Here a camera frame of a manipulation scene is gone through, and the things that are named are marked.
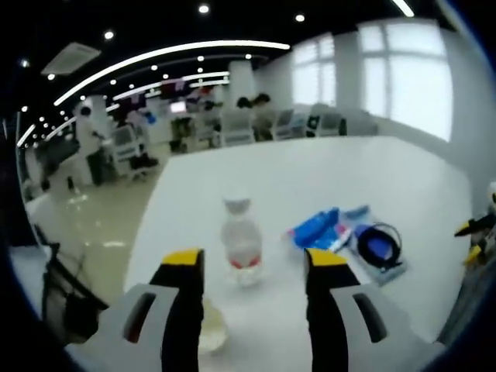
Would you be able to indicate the grey chair back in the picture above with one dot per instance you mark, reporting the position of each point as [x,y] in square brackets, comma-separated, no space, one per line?
[327,124]

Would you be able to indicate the ceiling air vent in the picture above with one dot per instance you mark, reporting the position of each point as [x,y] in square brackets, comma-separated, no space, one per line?
[69,58]

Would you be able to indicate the pale packet with blue oval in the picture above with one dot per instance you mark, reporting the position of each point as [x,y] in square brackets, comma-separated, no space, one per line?
[391,273]

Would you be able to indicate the floral paper cup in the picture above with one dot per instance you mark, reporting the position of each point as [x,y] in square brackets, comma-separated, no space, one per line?
[213,329]

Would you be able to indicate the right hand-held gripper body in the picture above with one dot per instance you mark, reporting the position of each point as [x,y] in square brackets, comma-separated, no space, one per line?
[492,197]

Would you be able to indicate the large bright window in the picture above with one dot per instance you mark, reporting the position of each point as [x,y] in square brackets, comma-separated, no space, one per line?
[418,77]

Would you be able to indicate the window with white blinds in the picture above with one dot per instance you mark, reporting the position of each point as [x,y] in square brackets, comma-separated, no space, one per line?
[314,71]

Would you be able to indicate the clear plastic bottle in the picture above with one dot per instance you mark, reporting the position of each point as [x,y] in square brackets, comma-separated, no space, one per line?
[242,240]

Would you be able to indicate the white office chair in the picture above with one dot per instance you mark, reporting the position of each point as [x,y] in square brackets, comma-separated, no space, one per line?
[238,129]
[284,124]
[126,145]

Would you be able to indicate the blue packet with pink print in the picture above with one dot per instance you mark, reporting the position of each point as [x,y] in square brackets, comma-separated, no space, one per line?
[317,228]

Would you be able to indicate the black metal frame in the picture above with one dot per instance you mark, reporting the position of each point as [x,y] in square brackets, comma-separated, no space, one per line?
[73,306]

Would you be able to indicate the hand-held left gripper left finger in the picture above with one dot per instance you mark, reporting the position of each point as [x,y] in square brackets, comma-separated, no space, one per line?
[182,310]

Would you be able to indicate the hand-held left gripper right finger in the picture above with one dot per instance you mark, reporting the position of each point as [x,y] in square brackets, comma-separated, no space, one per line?
[329,310]

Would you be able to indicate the white table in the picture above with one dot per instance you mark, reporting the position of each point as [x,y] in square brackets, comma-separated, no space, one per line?
[310,174]

